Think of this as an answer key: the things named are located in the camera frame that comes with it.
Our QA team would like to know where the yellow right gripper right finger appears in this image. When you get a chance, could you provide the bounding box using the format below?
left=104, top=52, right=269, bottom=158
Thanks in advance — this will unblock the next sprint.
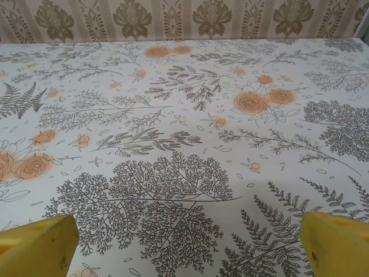
left=300, top=211, right=369, bottom=277

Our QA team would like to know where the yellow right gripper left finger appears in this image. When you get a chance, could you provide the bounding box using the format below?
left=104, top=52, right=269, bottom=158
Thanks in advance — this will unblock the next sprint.
left=0, top=214, right=79, bottom=277

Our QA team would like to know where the aluminium frame post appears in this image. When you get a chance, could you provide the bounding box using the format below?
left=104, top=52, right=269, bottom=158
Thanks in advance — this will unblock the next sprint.
left=355, top=11, right=369, bottom=40

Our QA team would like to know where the floral patterned table cover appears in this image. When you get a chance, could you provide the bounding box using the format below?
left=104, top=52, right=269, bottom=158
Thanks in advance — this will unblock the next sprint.
left=0, top=36, right=369, bottom=277

